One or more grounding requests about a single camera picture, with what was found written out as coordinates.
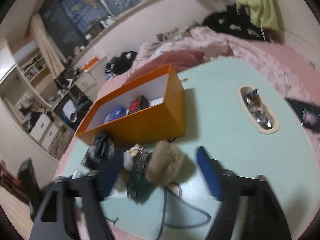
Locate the pink floral quilt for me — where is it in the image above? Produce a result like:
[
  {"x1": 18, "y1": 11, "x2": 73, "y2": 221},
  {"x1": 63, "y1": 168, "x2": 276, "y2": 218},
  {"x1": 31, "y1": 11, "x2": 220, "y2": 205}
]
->
[{"x1": 129, "y1": 27, "x2": 311, "y2": 100}]

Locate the brown small carton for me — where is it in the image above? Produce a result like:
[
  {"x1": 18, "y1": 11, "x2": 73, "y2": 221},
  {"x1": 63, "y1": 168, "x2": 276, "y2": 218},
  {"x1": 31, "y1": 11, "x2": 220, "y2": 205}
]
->
[{"x1": 128, "y1": 95, "x2": 149, "y2": 115}]

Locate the black clothes pile left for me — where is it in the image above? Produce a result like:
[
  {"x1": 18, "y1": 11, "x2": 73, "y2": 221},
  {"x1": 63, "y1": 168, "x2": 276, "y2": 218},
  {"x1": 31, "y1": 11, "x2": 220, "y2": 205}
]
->
[{"x1": 105, "y1": 51, "x2": 138, "y2": 75}]

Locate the white drawer cabinet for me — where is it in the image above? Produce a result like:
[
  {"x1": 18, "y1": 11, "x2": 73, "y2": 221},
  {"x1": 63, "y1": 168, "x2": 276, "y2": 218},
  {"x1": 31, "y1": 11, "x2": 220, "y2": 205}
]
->
[{"x1": 30, "y1": 113, "x2": 59, "y2": 151}]

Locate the green hanging cloth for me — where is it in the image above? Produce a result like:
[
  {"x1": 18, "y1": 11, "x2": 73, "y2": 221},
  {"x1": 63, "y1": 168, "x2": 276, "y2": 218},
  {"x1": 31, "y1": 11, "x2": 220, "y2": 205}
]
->
[{"x1": 236, "y1": 0, "x2": 279, "y2": 31}]

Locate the black clothes pile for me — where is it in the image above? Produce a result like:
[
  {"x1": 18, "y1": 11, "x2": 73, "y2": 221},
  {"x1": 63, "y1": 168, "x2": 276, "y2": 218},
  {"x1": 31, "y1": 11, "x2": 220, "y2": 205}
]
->
[
  {"x1": 201, "y1": 5, "x2": 271, "y2": 42},
  {"x1": 105, "y1": 51, "x2": 138, "y2": 75}
]

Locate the blue small box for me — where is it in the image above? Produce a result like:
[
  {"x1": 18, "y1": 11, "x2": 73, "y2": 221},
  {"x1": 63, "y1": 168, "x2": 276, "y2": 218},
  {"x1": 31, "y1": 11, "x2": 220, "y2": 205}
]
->
[{"x1": 104, "y1": 106, "x2": 126, "y2": 123}]

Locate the dark red pillow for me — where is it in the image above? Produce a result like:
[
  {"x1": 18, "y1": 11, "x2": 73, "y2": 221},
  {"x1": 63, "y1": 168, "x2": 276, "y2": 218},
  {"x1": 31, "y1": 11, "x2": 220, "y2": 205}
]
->
[{"x1": 127, "y1": 50, "x2": 205, "y2": 81}]

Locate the white fur pompom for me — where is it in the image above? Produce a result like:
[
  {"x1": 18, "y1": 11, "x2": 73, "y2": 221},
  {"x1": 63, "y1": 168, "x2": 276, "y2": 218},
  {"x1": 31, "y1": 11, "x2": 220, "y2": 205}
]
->
[{"x1": 111, "y1": 174, "x2": 129, "y2": 198}]

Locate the doll figure keychain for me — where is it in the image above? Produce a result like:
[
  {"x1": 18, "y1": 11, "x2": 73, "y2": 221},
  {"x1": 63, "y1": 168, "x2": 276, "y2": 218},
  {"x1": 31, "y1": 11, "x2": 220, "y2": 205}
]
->
[{"x1": 123, "y1": 144, "x2": 142, "y2": 171}]

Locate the black patterned pouch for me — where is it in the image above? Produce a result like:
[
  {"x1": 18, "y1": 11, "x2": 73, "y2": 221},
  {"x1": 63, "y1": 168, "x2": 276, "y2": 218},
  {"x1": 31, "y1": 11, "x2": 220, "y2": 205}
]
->
[{"x1": 81, "y1": 133, "x2": 115, "y2": 170}]

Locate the black clothes pile right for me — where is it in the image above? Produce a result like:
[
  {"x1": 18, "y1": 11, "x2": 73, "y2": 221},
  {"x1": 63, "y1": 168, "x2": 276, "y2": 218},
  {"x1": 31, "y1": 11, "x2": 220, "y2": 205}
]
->
[{"x1": 201, "y1": 5, "x2": 271, "y2": 42}]

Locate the orange cardboard box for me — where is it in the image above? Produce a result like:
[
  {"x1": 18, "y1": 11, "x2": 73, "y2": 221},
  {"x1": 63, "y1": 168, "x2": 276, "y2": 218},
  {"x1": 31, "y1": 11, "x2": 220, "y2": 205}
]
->
[{"x1": 76, "y1": 64, "x2": 185, "y2": 146}]

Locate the brown fur pompom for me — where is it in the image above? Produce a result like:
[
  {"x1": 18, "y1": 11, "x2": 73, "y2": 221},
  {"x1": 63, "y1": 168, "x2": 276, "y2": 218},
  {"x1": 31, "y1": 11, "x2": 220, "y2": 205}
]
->
[{"x1": 145, "y1": 141, "x2": 185, "y2": 186}]

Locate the orange tray on desk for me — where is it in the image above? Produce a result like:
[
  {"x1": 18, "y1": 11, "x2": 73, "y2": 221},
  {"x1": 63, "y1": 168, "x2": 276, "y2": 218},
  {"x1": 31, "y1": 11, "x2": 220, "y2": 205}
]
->
[{"x1": 82, "y1": 57, "x2": 99, "y2": 71}]

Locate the mint green lap table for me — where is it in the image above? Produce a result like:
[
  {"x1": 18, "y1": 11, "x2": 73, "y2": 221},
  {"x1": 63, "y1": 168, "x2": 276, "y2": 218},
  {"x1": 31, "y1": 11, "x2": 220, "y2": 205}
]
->
[{"x1": 63, "y1": 58, "x2": 319, "y2": 239}]

